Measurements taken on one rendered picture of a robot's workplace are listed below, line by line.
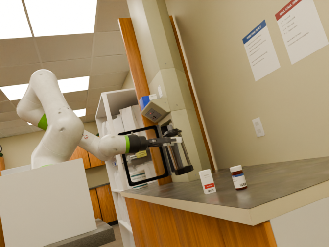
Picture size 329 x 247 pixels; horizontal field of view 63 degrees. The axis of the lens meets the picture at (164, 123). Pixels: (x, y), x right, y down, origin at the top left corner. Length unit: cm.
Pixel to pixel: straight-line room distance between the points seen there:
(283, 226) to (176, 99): 124
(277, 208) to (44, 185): 69
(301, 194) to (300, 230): 9
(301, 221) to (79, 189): 66
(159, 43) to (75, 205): 130
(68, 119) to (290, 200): 77
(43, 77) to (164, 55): 87
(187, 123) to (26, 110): 96
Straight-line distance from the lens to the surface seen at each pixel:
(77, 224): 96
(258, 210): 70
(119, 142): 130
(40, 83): 134
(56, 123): 105
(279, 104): 157
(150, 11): 204
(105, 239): 91
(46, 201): 95
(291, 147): 158
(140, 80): 218
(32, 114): 144
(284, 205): 75
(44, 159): 110
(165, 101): 177
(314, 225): 81
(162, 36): 196
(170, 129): 145
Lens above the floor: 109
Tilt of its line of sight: 8 degrees up
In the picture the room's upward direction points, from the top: 14 degrees counter-clockwise
